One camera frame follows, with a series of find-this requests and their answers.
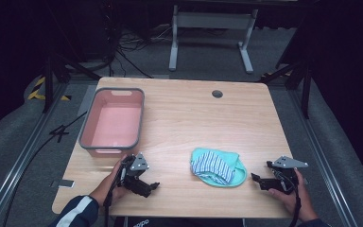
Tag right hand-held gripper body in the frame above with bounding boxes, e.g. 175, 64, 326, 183
258, 155, 309, 196

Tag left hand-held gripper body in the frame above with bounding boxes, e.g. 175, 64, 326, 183
118, 151, 155, 199

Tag teal striped cloth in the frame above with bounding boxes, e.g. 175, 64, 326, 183
189, 147, 248, 188

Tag pink plastic basket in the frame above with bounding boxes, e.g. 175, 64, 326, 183
78, 87, 146, 158

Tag person's right hand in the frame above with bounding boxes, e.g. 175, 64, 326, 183
268, 168, 319, 223

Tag person's left hand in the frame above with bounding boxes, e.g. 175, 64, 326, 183
88, 153, 130, 208

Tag person's dark clothing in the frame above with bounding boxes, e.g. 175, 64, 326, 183
112, 216, 245, 227

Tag grey tape patch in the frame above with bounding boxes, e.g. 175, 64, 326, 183
50, 179, 76, 189

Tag black tripod stand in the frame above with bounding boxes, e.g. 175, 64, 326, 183
42, 3, 102, 114
258, 46, 313, 120

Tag yellow black hazard tape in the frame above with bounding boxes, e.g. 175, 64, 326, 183
27, 76, 72, 102

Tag right hand-held gripper cable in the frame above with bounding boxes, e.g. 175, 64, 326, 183
287, 179, 303, 227

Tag hand-held gripper cable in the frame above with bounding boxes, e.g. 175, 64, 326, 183
287, 179, 303, 227
103, 166, 124, 227

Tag left hand-held gripper cable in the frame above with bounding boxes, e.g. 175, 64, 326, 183
103, 166, 124, 227

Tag black floor cable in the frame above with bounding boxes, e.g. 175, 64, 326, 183
1, 111, 89, 227

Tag bundle of floor cables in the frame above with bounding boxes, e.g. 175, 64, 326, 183
108, 22, 174, 79

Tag white metal table frame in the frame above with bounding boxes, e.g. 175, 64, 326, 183
168, 4, 259, 75

